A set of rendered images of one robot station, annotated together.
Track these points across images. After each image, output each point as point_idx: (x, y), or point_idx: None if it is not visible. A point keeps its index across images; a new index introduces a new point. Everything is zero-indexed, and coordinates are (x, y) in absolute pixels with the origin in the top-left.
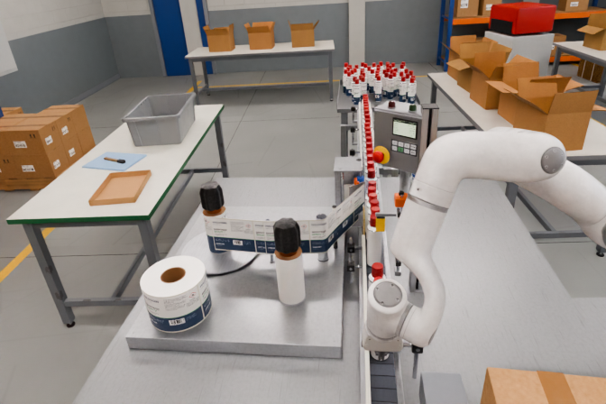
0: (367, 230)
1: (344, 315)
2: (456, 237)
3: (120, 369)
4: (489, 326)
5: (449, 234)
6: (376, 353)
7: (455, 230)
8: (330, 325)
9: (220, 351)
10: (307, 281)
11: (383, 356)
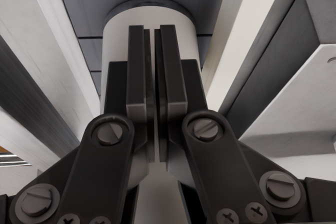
0: None
1: (232, 94)
2: (11, 179)
3: None
4: None
5: (25, 181)
6: (209, 116)
7: (17, 183)
8: (313, 95)
9: None
10: (307, 150)
11: (136, 77)
